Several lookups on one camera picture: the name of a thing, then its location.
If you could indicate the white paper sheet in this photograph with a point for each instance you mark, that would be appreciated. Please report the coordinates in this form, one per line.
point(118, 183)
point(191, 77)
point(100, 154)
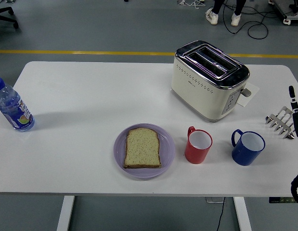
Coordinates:
point(252, 90)

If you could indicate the white table leg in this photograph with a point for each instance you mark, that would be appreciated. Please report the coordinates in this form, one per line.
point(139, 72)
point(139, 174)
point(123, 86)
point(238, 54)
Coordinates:
point(65, 214)
point(242, 214)

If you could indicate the slice of bread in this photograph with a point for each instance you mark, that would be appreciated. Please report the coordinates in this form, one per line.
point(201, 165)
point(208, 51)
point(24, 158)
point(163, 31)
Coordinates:
point(142, 149)

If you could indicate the cream and chrome toaster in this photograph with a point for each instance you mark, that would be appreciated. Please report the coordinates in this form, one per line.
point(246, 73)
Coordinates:
point(199, 96)

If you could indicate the grey box under table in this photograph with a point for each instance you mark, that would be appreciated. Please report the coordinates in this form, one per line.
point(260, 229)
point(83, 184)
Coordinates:
point(212, 200)

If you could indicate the red cup white inside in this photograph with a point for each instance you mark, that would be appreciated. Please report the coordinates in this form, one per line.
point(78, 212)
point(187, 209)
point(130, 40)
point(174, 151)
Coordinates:
point(195, 155)

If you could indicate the wheeled equipment frame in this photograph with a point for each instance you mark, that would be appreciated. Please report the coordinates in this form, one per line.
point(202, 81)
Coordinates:
point(292, 12)

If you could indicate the blue cup white inside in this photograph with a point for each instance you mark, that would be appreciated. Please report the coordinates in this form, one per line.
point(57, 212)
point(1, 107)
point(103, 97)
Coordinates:
point(245, 154)

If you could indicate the black table control panel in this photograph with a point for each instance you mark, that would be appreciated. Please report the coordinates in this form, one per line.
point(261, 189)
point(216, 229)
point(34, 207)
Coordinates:
point(281, 200)

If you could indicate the person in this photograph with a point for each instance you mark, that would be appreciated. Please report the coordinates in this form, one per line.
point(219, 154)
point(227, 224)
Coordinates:
point(212, 16)

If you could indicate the plastic bottle blue cap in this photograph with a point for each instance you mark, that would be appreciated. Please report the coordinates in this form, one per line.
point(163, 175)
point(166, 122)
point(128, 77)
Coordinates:
point(15, 110)

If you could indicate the purple round plate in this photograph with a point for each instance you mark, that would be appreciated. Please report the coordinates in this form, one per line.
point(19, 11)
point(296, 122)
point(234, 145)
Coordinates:
point(167, 150)

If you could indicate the silver metal toast rack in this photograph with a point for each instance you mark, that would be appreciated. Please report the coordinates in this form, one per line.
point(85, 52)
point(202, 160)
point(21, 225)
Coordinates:
point(281, 122)

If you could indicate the black office chair base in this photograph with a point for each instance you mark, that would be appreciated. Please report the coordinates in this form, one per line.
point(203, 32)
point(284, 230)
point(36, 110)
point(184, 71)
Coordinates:
point(4, 13)

